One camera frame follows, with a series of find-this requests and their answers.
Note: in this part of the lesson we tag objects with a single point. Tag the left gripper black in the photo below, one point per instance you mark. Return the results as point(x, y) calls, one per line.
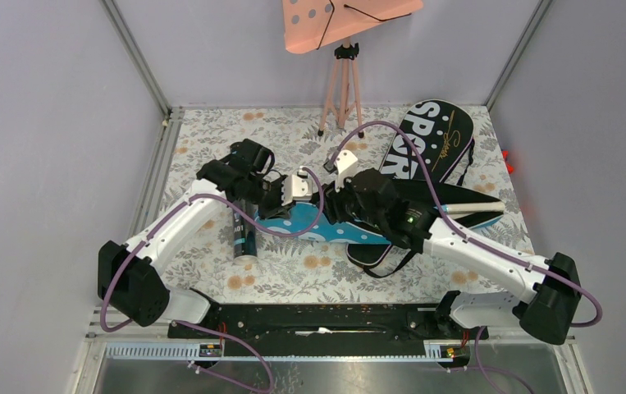
point(277, 210)

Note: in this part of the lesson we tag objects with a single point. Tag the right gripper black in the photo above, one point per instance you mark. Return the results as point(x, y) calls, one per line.
point(332, 203)

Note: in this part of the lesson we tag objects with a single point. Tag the blue racket bag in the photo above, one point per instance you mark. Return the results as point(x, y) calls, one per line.
point(366, 246)

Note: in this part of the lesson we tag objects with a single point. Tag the black shuttlecock tube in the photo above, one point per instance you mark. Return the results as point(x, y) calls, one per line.
point(244, 241)

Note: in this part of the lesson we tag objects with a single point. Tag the black sport racket bag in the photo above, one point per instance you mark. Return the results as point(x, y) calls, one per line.
point(443, 134)

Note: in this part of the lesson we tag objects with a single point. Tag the blue racket white grip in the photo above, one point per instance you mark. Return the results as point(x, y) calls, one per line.
point(473, 207)

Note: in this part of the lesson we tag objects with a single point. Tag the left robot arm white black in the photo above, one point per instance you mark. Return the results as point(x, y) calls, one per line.
point(129, 275)

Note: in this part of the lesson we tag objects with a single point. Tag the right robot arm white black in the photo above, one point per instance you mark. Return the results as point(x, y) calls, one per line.
point(541, 295)

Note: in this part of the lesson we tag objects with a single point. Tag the floral table mat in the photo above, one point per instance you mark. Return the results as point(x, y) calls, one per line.
point(295, 271)

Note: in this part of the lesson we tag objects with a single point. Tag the pink music stand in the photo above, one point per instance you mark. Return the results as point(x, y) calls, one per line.
point(310, 25)

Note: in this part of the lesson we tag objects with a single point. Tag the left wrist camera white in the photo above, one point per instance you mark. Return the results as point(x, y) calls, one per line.
point(297, 187)

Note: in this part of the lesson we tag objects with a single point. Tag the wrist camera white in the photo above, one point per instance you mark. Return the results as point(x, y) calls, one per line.
point(297, 187)
point(344, 165)

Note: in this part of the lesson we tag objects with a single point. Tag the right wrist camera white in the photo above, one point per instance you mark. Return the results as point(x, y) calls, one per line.
point(344, 165)

